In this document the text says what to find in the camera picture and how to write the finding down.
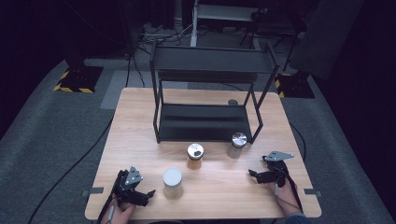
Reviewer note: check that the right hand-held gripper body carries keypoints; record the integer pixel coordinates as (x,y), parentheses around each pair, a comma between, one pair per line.
(277,165)

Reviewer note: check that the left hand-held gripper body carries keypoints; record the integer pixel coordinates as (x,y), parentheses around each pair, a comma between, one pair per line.
(130,180)

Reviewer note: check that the white lid spice jar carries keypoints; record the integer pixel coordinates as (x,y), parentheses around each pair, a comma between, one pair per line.
(172,183)

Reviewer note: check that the shiny metal lid glass jar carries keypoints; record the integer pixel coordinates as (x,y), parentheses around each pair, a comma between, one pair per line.
(238,143)

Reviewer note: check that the orange spice jar silver lid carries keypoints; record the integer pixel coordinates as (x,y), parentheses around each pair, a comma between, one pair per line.
(195,157)

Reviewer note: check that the black two-tier metal rack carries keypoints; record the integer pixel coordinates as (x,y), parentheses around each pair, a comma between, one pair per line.
(205,99)

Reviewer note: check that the person's left hand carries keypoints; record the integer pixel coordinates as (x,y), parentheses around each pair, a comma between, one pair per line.
(123,213)

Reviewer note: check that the person's right hand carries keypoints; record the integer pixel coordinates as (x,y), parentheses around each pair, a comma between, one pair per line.
(285,197)

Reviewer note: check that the grey table edge clamp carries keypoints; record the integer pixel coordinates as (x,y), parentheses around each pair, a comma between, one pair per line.
(312,192)
(93,191)

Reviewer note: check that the round grey table grommet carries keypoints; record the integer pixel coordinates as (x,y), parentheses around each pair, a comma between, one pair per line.
(233,102)

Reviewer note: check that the yellow black striped stand base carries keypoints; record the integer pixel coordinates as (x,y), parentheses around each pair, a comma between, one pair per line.
(294,85)
(79,79)

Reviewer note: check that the grey floor mat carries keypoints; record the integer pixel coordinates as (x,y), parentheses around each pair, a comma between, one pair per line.
(118,88)

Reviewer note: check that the grey leaning panel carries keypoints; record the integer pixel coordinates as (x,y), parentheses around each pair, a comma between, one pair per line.
(325,35)

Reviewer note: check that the dark stand with legs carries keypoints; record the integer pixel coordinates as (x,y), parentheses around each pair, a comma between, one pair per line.
(274,25)

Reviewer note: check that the white metal stand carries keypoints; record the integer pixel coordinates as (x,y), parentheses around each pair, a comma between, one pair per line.
(214,12)

